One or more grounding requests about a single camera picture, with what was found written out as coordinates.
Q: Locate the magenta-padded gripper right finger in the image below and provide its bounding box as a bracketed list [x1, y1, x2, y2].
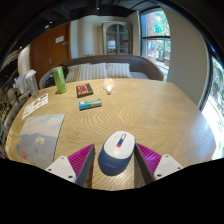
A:
[134, 142, 184, 185]

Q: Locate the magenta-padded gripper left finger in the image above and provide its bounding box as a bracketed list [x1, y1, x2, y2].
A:
[44, 143, 96, 188]

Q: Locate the white and blue computer mouse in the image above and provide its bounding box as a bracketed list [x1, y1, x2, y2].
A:
[97, 130, 137, 177]

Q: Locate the white sticker sheet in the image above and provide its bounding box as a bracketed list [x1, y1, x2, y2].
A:
[21, 93, 50, 120]

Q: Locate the small green and blue pack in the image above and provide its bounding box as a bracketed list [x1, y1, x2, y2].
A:
[78, 98, 103, 111]

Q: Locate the black and orange flat box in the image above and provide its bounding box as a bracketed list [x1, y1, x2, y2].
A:
[75, 82, 94, 99]

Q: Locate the green drink can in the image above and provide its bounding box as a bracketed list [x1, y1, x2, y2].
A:
[51, 66, 68, 95]

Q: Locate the clear tube with orange print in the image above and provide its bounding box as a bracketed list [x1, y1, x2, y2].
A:
[102, 78, 116, 95]

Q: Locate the striped cushion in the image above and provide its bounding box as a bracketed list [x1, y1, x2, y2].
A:
[105, 62, 133, 79]
[65, 63, 81, 83]
[78, 62, 108, 82]

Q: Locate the brown curved sofa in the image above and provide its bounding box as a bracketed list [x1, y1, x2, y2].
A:
[38, 54, 165, 90]

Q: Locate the brown wooden door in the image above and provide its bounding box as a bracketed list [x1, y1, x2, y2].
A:
[29, 22, 72, 76]

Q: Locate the black-framed window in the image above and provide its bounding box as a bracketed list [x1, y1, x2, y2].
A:
[139, 8, 172, 81]

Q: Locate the grey glass-door cabinet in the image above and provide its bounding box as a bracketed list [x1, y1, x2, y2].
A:
[102, 21, 133, 56]

